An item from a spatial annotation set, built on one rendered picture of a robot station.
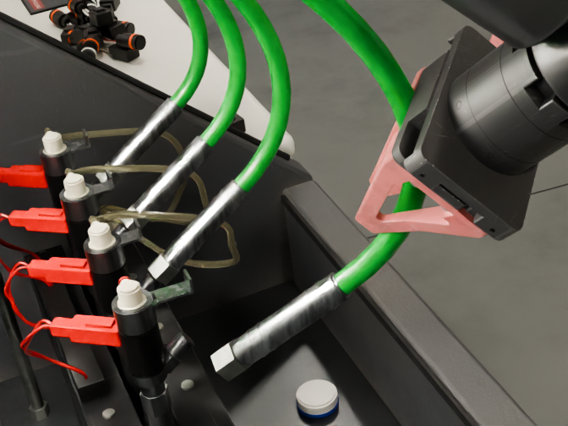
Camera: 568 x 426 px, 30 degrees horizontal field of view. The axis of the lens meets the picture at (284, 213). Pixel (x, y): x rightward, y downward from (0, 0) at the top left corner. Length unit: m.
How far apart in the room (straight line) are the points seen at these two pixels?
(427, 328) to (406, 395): 0.08
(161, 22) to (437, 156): 0.99
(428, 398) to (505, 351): 1.42
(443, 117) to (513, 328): 1.87
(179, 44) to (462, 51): 0.87
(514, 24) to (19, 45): 0.59
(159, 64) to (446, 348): 0.61
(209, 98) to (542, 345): 1.27
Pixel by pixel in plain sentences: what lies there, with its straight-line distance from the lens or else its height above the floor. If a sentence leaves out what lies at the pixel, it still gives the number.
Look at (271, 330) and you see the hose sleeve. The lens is 0.63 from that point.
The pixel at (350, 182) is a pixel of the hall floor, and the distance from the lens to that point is 2.88.
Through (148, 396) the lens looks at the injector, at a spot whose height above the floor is 1.03.
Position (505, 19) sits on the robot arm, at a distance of 0.45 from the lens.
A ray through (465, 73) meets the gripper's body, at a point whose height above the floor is 1.30.
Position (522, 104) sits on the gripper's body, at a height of 1.30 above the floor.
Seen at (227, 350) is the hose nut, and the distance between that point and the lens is 0.64.
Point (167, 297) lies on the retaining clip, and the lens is 0.73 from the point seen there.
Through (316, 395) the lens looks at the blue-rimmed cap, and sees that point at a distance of 1.01.
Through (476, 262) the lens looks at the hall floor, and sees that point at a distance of 2.56.
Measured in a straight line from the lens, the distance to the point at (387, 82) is 0.54.
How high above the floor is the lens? 1.54
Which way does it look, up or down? 34 degrees down
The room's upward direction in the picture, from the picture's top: 8 degrees counter-clockwise
